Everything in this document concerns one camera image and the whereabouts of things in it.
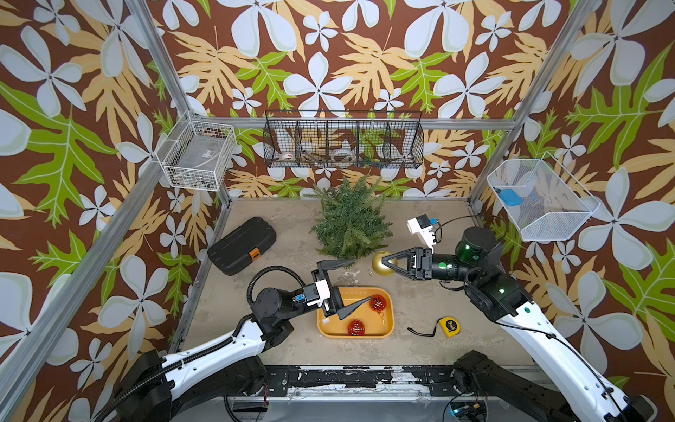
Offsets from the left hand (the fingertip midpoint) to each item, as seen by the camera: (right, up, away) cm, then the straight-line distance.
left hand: (360, 273), depth 55 cm
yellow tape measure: (+31, -22, +27) cm, 47 cm away
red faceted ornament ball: (+1, -21, +24) cm, 32 cm away
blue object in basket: (+53, +19, +30) cm, 64 cm away
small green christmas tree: (-1, +11, +23) cm, 26 cm away
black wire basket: (-4, +43, +42) cm, 60 cm away
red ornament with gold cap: (+8, -15, +29) cm, 34 cm away
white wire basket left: (-51, +34, +31) cm, 69 cm away
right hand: (+6, +1, +2) cm, 6 cm away
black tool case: (-40, +2, +41) cm, 57 cm away
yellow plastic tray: (+7, -21, +29) cm, 36 cm away
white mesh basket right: (+61, +19, +29) cm, 70 cm away
